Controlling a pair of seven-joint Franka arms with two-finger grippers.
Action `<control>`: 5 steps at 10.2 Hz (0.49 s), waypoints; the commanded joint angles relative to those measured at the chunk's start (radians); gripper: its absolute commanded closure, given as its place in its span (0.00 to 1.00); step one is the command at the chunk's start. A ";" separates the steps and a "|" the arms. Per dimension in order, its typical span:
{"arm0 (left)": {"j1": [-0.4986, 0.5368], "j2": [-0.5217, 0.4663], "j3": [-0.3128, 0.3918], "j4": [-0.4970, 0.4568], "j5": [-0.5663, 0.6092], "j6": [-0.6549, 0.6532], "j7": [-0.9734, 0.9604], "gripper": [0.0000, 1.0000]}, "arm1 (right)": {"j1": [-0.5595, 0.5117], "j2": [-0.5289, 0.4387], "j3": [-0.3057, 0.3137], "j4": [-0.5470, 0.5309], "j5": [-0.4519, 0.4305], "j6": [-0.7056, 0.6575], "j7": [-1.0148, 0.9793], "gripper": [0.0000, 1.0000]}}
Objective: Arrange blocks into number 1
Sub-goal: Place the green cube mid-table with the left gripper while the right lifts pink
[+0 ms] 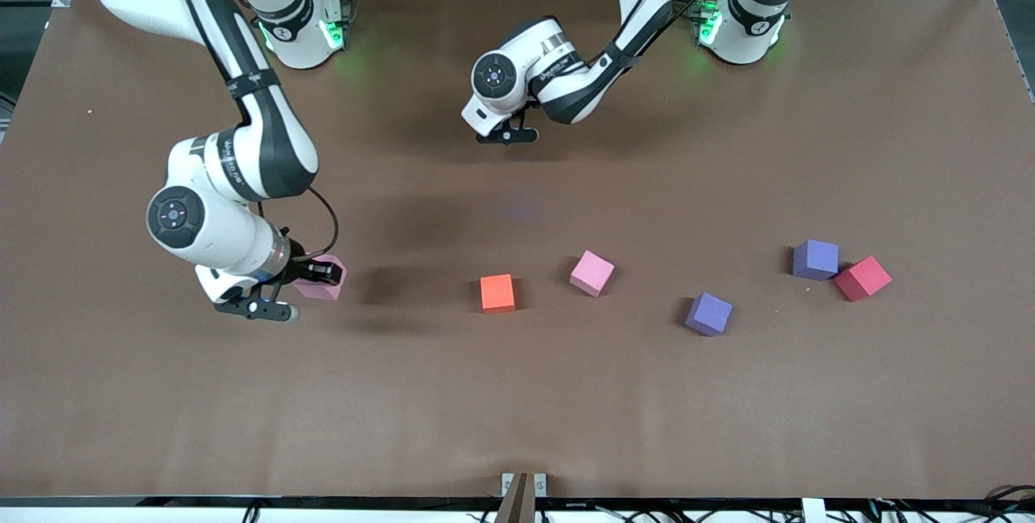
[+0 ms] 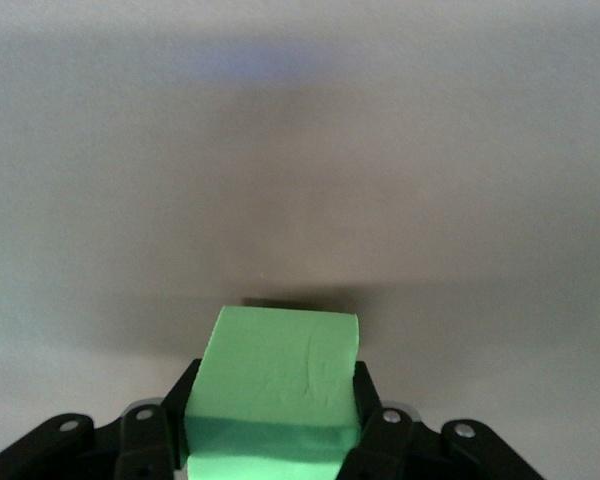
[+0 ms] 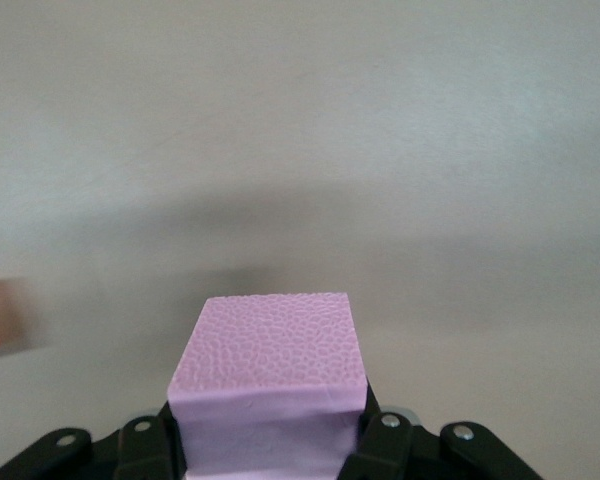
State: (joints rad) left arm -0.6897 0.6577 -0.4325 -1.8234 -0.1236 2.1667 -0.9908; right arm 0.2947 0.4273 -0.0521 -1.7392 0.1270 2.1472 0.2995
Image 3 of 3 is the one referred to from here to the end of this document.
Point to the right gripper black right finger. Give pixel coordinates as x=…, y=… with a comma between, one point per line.
x=380, y=445

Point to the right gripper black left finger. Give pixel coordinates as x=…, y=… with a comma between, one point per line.
x=145, y=450

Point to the pink foam cube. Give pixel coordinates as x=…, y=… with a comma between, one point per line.
x=270, y=345

